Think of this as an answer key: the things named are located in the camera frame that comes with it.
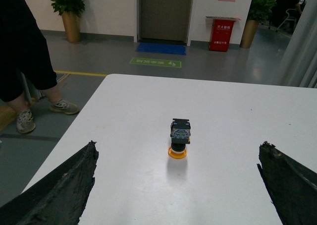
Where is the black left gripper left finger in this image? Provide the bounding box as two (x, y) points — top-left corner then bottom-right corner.
(0, 141), (99, 225)

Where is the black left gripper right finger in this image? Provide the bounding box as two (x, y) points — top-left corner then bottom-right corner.
(257, 141), (317, 225)

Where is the yellow push button switch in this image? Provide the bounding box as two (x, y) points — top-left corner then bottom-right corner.
(168, 118), (191, 159)

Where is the person in black clothes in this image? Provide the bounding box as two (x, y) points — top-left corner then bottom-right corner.
(0, 0), (79, 134)

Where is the white office chair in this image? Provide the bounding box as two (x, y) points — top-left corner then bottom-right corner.
(275, 8), (297, 32)

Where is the green floor sign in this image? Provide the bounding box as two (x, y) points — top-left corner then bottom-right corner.
(130, 57), (182, 68)

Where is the red fire extinguisher box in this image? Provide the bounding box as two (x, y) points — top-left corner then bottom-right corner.
(206, 16), (241, 52)

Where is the seated person in background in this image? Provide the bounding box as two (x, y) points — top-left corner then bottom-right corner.
(271, 0), (302, 27)

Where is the blue floor mat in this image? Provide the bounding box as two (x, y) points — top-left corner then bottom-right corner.
(136, 43), (186, 56)

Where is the right potted plant gold pot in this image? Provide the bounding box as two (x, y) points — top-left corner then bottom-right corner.
(240, 0), (276, 49)

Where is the potted plant gold pot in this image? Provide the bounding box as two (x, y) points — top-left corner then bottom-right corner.
(51, 0), (85, 43)
(240, 0), (276, 49)

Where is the left potted plant gold pot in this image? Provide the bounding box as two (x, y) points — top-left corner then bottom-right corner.
(51, 0), (85, 43)

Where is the grey door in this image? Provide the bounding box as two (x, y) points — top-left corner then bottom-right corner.
(138, 0), (193, 44)

